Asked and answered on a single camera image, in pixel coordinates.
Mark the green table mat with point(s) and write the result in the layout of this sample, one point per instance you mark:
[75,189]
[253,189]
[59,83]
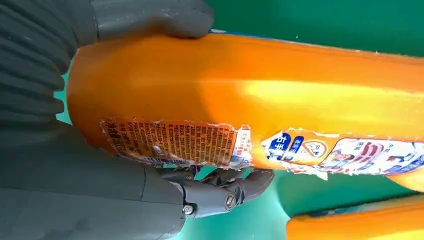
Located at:
[314,23]

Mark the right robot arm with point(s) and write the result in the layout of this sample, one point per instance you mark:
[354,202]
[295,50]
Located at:
[30,66]

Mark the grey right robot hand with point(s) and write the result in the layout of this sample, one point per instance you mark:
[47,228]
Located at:
[82,198]

